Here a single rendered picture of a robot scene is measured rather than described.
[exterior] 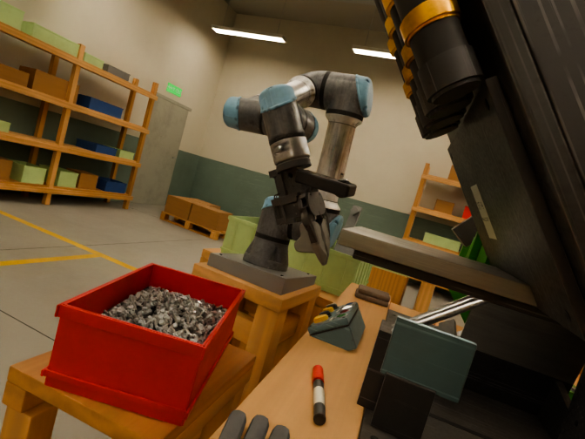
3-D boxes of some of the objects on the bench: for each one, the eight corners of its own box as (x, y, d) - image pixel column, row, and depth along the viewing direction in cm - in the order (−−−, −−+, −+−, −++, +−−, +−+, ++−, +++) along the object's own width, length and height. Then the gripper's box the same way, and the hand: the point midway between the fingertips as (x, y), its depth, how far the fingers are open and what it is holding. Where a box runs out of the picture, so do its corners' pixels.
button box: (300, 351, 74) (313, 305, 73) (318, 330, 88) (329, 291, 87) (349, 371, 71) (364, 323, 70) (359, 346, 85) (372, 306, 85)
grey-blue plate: (364, 422, 49) (397, 317, 48) (366, 415, 51) (397, 314, 50) (441, 456, 46) (478, 347, 45) (440, 447, 48) (475, 341, 47)
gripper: (283, 170, 85) (306, 266, 85) (260, 170, 77) (285, 274, 77) (318, 158, 81) (342, 259, 80) (298, 157, 73) (325, 267, 72)
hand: (326, 258), depth 77 cm, fingers closed
